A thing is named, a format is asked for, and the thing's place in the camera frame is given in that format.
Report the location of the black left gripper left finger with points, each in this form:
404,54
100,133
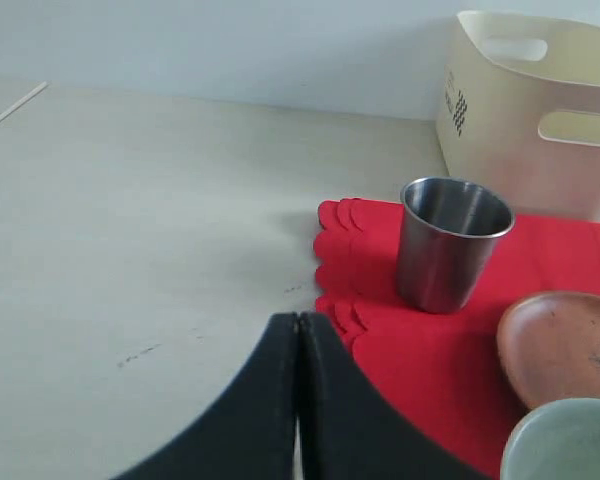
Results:
249,431

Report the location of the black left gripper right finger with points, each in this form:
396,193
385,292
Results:
347,429

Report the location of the red tablecloth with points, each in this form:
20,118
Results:
442,372

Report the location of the brown wooden plate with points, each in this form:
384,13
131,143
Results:
549,347

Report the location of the pale green ceramic bowl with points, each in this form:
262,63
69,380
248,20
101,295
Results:
558,440

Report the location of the stainless steel cup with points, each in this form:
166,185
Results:
450,228

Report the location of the cream plastic bin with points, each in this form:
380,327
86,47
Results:
520,111

